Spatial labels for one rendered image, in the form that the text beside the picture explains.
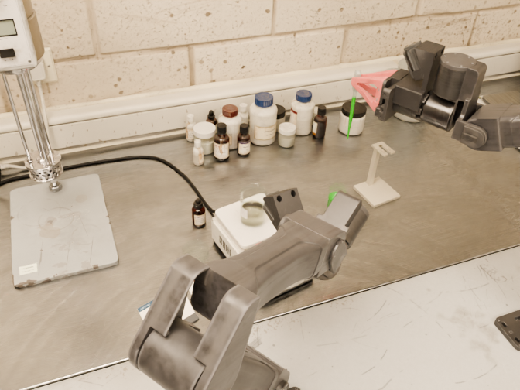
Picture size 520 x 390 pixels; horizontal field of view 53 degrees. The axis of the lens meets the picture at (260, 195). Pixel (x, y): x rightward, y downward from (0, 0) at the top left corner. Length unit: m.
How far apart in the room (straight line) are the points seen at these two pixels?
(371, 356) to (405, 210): 0.41
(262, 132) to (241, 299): 0.92
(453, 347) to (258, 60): 0.86
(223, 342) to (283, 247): 0.15
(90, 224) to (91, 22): 0.46
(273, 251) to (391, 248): 0.61
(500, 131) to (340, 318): 0.43
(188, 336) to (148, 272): 0.56
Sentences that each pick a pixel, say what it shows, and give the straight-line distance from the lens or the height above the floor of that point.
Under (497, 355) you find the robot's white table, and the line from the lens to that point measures 1.06.
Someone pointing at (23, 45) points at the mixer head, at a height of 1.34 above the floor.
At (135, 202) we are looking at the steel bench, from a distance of 1.23.
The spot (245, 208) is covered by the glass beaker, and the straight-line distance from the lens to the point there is 0.99.
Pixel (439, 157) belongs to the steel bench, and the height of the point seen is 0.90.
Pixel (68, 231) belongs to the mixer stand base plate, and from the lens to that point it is 1.18.
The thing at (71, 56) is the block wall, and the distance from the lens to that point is 1.34.
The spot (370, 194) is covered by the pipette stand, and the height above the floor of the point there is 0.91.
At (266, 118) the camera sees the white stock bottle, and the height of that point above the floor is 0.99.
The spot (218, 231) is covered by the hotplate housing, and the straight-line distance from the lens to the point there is 1.06.
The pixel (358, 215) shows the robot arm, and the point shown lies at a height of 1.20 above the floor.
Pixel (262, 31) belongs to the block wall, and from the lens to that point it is 1.42.
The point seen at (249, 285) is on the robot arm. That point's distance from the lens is 0.51.
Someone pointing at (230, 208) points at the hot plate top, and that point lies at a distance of 1.06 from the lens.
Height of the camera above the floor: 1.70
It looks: 41 degrees down
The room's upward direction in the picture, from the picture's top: 3 degrees clockwise
